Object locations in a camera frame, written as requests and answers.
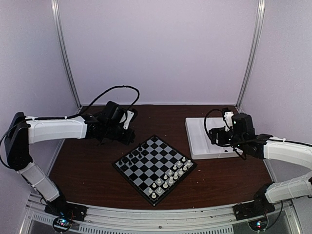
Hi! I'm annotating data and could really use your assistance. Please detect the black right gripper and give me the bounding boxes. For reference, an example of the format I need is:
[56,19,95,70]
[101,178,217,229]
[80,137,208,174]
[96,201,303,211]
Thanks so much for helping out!
[209,127,245,151]

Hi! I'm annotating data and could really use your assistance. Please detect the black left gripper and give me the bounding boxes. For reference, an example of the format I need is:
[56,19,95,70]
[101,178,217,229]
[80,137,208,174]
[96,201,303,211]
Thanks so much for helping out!
[104,123,135,146]

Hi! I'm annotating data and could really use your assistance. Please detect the white plastic divided tray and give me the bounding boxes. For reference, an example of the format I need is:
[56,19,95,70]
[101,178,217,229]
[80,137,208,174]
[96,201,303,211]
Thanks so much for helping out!
[185,117,238,160]

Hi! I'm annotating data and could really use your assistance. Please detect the black white chessboard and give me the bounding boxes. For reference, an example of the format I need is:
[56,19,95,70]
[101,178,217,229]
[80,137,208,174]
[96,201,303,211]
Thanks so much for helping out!
[112,135,197,207]

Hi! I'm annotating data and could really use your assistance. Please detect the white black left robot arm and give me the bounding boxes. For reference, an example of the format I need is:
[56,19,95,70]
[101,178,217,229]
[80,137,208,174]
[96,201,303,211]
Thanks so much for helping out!
[0,110,136,216]

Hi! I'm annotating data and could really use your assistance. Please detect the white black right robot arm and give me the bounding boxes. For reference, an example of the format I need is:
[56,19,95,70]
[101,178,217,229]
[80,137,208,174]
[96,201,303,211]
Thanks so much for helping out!
[205,112,312,215]

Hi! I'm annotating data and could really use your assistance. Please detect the white chess piece row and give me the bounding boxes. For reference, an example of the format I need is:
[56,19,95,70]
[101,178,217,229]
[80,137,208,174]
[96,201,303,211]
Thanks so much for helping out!
[144,156,196,203]

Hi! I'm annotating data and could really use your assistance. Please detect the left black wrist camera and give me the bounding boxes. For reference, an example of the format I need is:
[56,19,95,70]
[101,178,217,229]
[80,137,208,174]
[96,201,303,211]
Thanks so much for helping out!
[102,101,125,124]

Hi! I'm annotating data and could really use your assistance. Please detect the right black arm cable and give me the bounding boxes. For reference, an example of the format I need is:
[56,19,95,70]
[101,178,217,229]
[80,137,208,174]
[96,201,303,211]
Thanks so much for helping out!
[203,109,247,160]

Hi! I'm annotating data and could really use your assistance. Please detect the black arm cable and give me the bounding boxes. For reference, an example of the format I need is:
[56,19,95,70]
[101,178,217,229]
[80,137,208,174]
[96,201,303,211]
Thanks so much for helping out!
[203,109,247,160]
[65,84,141,120]

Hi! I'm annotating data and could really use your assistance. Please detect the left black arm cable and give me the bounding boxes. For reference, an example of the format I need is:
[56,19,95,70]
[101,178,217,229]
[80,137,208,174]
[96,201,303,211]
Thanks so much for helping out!
[65,84,141,120]

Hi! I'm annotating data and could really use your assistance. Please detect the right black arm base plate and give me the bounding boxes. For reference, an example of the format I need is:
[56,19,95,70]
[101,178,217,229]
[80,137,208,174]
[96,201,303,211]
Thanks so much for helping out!
[233,194,275,221]

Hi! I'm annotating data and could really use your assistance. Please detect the front aluminium rail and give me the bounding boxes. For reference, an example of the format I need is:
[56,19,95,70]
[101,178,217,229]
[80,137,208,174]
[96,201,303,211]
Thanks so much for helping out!
[17,193,303,234]

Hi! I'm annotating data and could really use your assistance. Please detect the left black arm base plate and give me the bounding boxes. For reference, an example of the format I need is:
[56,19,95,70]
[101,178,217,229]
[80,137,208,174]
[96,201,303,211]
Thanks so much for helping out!
[44,195,87,221]

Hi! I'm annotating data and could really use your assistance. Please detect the right aluminium frame post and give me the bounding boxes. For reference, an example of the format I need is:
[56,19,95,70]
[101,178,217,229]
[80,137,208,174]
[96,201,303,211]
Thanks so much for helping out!
[235,0,266,109]

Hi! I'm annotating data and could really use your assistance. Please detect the aluminium frame post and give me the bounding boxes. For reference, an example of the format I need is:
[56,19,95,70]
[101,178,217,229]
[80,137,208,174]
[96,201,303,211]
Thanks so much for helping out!
[51,0,81,110]
[235,0,266,109]

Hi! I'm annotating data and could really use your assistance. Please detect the left aluminium frame post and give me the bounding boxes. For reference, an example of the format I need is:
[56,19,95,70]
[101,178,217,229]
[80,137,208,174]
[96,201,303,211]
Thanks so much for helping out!
[51,0,81,110]

